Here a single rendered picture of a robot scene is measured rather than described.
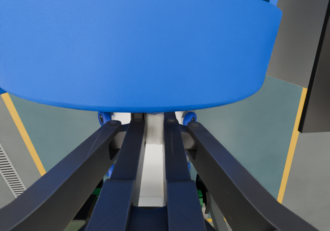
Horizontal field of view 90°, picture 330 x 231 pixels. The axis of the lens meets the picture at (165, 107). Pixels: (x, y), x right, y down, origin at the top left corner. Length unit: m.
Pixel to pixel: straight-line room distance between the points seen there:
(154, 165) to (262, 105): 1.31
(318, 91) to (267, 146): 1.53
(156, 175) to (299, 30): 0.57
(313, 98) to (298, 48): 0.20
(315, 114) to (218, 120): 1.16
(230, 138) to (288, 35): 1.22
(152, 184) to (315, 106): 0.46
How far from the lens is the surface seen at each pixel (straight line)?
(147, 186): 0.58
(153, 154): 0.50
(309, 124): 0.47
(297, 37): 0.61
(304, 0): 0.62
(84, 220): 0.61
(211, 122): 1.56
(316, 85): 0.44
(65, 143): 1.82
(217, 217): 0.84
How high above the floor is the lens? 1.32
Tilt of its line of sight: 68 degrees down
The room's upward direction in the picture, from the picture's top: 175 degrees clockwise
